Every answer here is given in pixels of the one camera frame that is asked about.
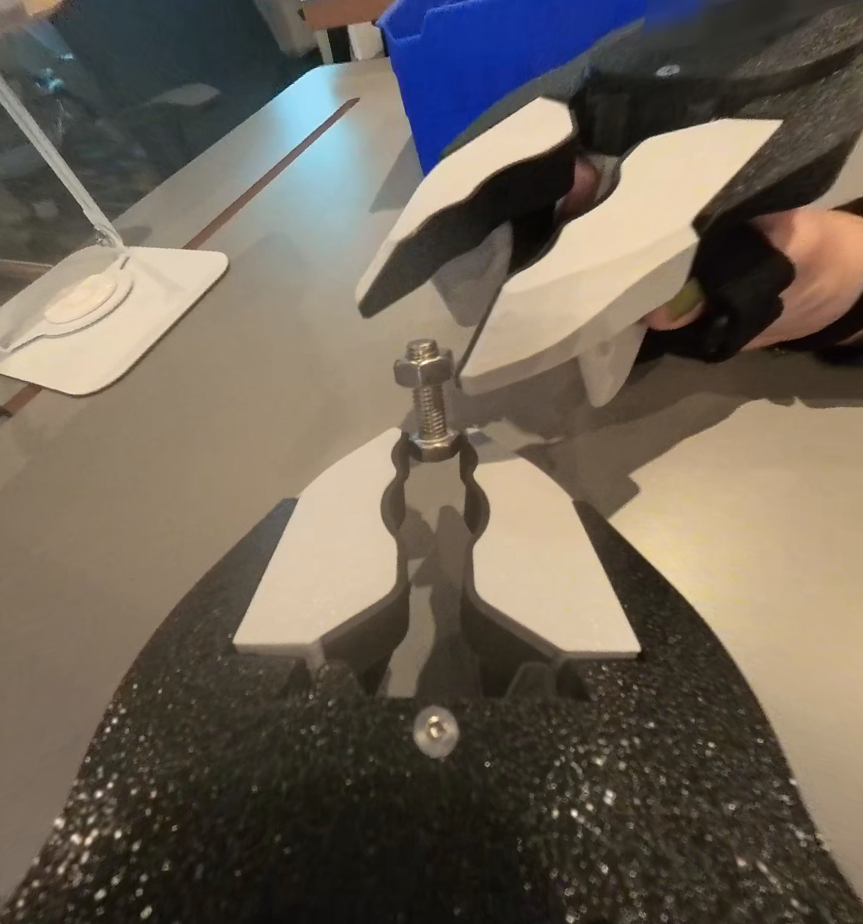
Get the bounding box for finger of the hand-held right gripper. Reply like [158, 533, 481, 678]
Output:
[354, 96, 580, 328]
[455, 117, 785, 409]

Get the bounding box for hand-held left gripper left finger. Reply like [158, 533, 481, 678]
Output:
[232, 427, 411, 695]

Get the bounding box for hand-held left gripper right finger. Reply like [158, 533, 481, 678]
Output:
[462, 429, 643, 695]

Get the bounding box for blue plastic parts bin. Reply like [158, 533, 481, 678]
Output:
[376, 0, 663, 176]

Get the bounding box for steel hex bolt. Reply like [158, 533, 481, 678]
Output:
[405, 338, 470, 463]

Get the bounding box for steel hex nut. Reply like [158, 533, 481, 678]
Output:
[393, 352, 454, 389]

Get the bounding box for person's right hand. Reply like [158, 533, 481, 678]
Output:
[749, 208, 863, 353]

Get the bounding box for white round disc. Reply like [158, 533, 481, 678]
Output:
[43, 277, 134, 326]

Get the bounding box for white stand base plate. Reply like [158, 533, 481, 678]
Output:
[0, 0, 229, 397]

